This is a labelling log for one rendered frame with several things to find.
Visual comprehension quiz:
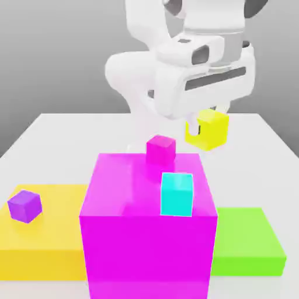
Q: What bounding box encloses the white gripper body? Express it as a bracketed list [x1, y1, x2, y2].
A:
[152, 43, 256, 120]

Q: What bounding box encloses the small yellow cube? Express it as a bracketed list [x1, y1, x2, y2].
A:
[185, 109, 230, 152]

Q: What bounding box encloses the small magenta cube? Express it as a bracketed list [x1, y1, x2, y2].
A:
[146, 134, 176, 167]

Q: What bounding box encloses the small cyan cube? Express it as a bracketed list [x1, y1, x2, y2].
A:
[160, 172, 194, 217]

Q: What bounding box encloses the small purple cube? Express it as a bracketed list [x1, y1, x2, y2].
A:
[7, 189, 43, 224]

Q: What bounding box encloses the large magenta box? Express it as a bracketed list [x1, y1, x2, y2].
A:
[79, 152, 219, 299]

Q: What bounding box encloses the large green box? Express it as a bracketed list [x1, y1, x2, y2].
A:
[210, 207, 287, 277]

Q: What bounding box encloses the large yellow box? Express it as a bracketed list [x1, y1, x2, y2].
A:
[0, 184, 89, 281]

